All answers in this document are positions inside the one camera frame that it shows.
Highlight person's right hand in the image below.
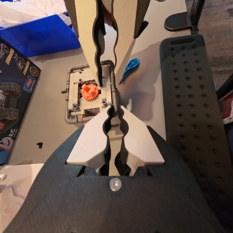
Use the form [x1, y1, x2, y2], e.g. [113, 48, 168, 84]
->
[104, 9, 118, 29]

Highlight black monitor arm base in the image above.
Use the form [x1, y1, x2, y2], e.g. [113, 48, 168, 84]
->
[164, 0, 206, 34]

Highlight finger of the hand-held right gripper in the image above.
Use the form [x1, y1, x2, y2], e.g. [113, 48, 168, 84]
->
[111, 0, 151, 85]
[65, 0, 105, 87]

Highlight blue brick separator tool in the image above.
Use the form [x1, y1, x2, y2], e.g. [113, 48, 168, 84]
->
[122, 58, 140, 81]

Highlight blue plastic bin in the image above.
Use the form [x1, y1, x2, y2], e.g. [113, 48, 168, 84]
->
[0, 14, 81, 58]

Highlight dark blue toy box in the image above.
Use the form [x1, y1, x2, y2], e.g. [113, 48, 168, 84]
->
[0, 36, 41, 165]

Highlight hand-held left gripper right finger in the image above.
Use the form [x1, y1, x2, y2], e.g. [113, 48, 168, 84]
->
[119, 106, 165, 175]

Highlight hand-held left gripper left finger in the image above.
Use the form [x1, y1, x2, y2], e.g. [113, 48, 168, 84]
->
[67, 105, 112, 174]

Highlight black perforated pad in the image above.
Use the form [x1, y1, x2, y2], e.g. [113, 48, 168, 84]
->
[160, 34, 233, 233]

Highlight red white printed packet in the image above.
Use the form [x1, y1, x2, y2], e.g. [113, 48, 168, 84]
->
[217, 80, 233, 124]

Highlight grey brick model orange gear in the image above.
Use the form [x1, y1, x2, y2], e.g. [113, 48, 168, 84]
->
[62, 60, 121, 128]

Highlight crumpled clear plastic bags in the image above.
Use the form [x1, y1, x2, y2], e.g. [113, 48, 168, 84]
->
[0, 0, 75, 30]

